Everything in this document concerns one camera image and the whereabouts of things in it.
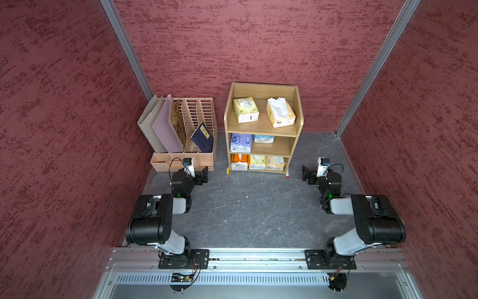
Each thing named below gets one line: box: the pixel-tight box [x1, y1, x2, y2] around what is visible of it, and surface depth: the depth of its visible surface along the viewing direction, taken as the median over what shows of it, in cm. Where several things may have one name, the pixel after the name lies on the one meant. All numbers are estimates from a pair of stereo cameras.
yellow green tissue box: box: [232, 96, 260, 124], surface depth 81 cm
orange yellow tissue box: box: [265, 97, 297, 128], surface depth 79 cm
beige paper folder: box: [136, 94, 168, 154], surface depth 90 cm
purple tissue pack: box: [229, 133, 254, 154], surface depth 88 cm
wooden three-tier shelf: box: [224, 82, 304, 175], surface depth 87 cm
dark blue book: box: [190, 121, 214, 153], surface depth 105 cm
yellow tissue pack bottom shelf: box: [248, 154, 267, 171], surface depth 99 cm
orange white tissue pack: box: [230, 153, 251, 172], surface depth 98 cm
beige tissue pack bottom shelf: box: [267, 156, 286, 172], surface depth 99 cm
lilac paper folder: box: [151, 93, 184, 154], surface depth 94 cm
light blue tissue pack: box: [253, 134, 275, 144], surface depth 92 cm
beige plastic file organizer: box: [149, 97, 218, 172], surface depth 102 cm
